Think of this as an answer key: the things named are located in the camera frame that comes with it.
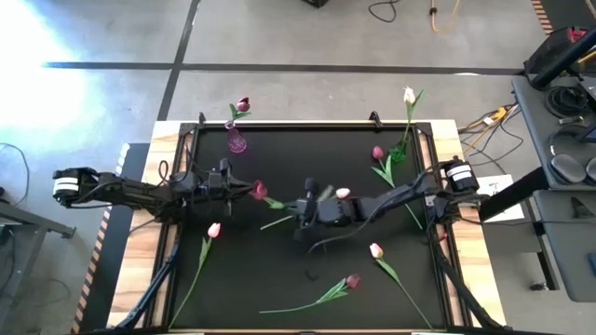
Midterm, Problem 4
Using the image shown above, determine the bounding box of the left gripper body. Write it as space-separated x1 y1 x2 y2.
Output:
209 158 243 218

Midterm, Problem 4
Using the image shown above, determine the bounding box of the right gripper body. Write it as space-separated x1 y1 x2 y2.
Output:
293 177 337 243

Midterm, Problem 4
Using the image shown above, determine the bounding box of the dark red artificial tulip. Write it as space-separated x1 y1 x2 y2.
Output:
228 96 252 129
251 180 299 210
259 273 362 315
371 145 425 231

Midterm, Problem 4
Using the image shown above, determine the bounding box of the pink artificial tulip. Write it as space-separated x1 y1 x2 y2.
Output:
369 242 435 330
169 221 223 329
259 184 352 232

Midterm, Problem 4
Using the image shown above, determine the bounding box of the white tulip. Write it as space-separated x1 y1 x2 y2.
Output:
400 86 425 150

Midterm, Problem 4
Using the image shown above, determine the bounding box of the purple glass vase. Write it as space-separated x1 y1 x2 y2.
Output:
224 119 250 154

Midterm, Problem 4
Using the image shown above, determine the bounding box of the green glass vase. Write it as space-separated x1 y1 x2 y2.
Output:
388 134 413 165

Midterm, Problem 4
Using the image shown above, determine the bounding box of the black table mat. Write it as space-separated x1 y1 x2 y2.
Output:
169 125 448 330

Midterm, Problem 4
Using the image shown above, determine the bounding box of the black floor mat striped edge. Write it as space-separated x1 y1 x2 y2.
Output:
72 142 151 334

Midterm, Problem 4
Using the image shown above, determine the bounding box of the white paper sheet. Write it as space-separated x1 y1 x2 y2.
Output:
475 174 526 223

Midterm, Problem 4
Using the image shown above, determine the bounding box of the black desk support beam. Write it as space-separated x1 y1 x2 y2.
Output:
478 166 551 222

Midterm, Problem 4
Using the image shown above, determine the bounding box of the grey side table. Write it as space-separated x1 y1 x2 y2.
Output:
0 199 76 335

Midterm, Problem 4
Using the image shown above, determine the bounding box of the grey desk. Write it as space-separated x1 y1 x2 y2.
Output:
530 188 596 303
510 74 596 191

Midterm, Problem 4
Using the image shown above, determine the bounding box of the black box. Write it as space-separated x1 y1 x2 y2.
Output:
523 25 588 75

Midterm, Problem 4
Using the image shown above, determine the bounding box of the black pole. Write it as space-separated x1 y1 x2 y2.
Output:
530 27 596 90

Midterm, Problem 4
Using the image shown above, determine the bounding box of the black diagonal frame strut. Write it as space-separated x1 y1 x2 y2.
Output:
114 232 183 331
430 234 502 331

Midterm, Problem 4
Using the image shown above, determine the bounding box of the yellow floor cable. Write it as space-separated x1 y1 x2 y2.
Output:
428 0 462 33
458 105 513 136

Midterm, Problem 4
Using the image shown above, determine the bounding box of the black floor cable loop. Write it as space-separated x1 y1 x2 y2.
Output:
368 0 401 23

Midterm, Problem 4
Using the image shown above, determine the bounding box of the coiled black cable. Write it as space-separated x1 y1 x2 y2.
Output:
545 86 590 118

